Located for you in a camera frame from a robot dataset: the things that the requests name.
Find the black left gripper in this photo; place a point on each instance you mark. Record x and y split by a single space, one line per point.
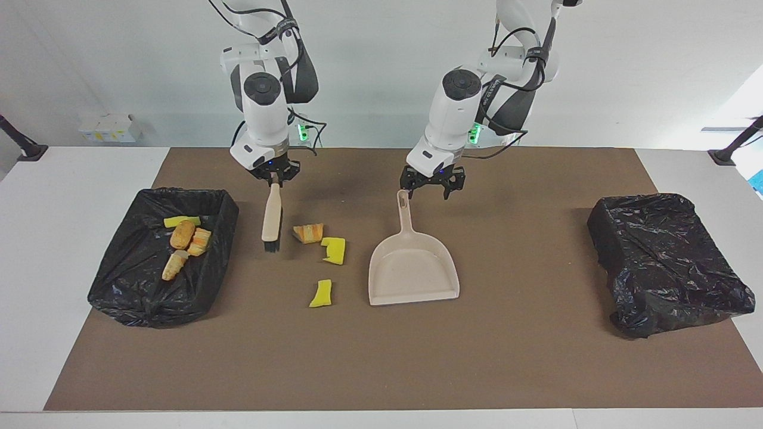
432 179

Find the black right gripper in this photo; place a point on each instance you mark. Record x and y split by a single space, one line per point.
275 170

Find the beige hand brush black bristles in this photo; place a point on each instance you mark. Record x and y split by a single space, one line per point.
272 217

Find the orange striped croissant piece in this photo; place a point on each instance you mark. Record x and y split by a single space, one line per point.
308 233

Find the beige plastic dustpan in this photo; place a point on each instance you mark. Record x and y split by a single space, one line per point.
414 274

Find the notched yellow sponge piece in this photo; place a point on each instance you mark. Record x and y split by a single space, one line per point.
335 250

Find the pale flaky pastry piece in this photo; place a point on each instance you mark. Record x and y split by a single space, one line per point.
199 242
173 267

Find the yellow sponge piece green backing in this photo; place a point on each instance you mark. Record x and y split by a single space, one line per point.
177 221

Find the brown bread bun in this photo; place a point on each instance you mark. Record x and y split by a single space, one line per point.
182 234

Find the small yellow sponge piece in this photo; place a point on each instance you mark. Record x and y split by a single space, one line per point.
321 294

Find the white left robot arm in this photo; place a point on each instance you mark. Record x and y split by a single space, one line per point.
453 113

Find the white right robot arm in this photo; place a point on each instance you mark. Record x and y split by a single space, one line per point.
265 113

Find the black bag lined bin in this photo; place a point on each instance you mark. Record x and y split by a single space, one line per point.
667 262
137 286

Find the white cardboard boxes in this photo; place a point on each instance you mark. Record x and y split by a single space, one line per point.
110 128

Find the brown table mat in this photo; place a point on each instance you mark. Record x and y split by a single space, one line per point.
477 357

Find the black clamp stand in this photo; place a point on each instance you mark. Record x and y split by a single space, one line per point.
31 152
724 157

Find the blue object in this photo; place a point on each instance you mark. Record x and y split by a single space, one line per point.
758 182

